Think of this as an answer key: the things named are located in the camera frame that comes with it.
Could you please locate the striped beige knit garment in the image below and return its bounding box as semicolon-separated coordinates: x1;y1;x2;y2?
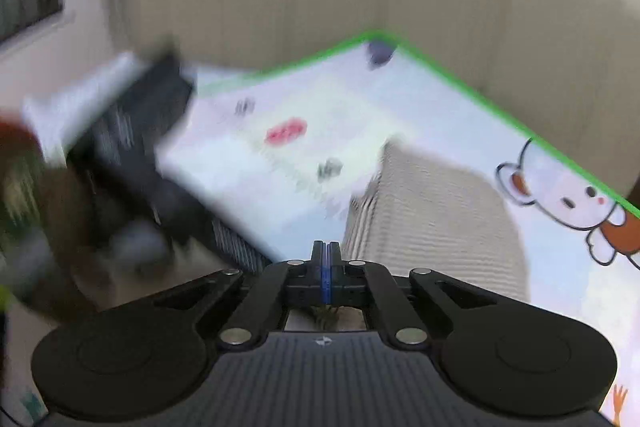
342;142;530;303

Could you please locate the cartoon play mat green border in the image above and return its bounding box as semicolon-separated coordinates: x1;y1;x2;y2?
156;37;639;426

